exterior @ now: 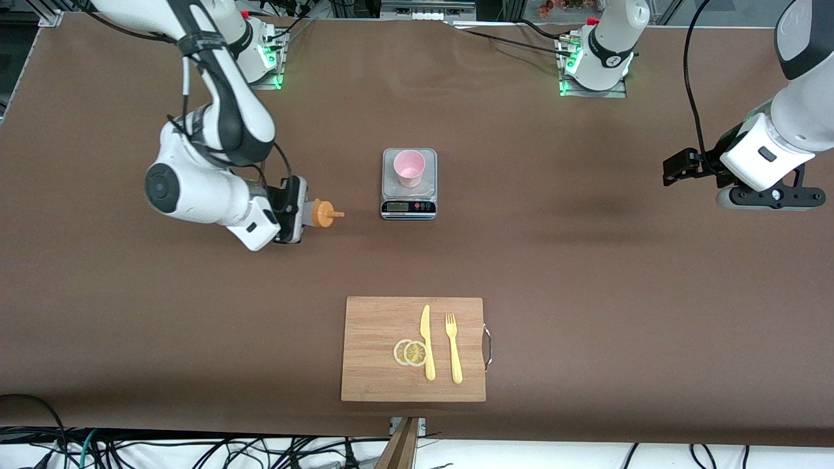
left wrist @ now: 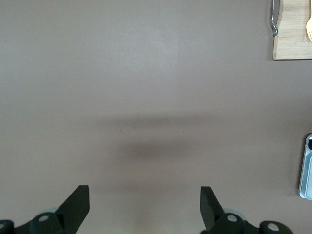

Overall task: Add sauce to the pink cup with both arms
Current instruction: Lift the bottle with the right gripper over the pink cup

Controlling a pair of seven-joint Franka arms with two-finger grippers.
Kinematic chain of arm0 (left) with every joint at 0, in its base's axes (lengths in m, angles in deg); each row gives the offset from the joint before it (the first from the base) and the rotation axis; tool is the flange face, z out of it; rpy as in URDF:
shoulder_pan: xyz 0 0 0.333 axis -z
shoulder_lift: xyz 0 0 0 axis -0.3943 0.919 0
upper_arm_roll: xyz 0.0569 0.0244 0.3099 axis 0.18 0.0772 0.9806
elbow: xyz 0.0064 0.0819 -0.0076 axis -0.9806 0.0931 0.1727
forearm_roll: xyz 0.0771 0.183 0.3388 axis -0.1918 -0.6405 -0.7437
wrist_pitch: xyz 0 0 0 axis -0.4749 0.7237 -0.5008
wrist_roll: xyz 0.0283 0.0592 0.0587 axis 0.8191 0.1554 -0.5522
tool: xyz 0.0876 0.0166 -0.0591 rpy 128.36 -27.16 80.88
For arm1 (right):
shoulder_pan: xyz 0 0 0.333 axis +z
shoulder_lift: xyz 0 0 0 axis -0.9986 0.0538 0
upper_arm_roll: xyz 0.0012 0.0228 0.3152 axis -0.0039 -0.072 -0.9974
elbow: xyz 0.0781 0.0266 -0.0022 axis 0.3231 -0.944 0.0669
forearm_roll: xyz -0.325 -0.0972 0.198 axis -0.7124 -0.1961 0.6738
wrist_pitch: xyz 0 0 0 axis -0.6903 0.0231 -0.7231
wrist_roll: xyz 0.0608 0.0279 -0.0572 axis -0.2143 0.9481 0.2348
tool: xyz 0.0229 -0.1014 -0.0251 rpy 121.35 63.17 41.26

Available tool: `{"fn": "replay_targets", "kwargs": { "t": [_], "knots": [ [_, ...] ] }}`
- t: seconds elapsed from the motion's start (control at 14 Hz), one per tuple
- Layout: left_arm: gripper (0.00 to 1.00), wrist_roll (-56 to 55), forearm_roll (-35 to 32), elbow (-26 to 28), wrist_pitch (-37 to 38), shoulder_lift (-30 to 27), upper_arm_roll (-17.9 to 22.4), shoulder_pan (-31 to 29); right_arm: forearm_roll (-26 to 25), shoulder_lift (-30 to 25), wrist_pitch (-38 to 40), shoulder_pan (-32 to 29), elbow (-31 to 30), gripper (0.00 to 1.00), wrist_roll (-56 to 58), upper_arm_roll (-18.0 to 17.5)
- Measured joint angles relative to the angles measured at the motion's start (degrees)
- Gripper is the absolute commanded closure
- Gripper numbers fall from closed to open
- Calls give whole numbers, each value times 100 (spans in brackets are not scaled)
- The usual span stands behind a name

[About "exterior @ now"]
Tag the white power strip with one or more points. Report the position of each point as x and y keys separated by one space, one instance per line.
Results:
x=427 y=13

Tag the wooden beam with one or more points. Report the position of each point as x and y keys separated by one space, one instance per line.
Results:
x=401 y=449

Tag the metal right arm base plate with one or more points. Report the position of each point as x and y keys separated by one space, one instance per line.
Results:
x=277 y=81

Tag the yellow lemon slice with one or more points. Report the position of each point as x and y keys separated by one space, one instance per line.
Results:
x=398 y=352
x=416 y=354

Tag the yellow plastic fork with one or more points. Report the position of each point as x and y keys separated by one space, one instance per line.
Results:
x=455 y=358

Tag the brown table cover mat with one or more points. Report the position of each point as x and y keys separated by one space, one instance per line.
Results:
x=521 y=260

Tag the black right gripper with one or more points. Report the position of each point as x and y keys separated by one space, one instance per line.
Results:
x=285 y=207

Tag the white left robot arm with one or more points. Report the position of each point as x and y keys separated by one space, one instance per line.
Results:
x=782 y=140

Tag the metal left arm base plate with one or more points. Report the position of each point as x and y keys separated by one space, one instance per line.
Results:
x=619 y=94

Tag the translucent sauce bottle orange cap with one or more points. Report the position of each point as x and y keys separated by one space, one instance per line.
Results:
x=322 y=213

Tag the pink plastic cup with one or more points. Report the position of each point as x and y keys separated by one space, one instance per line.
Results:
x=409 y=170

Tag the yellow plastic knife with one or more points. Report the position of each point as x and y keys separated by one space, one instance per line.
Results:
x=428 y=352

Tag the silver digital kitchen scale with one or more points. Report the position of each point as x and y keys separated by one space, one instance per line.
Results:
x=408 y=207

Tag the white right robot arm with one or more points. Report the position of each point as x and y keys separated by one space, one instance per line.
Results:
x=195 y=189

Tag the aluminium frame corner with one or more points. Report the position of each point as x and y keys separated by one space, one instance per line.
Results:
x=51 y=14

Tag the small metal bracket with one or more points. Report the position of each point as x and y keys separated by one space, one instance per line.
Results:
x=422 y=425

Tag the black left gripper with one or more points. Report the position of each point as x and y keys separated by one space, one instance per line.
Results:
x=709 y=160

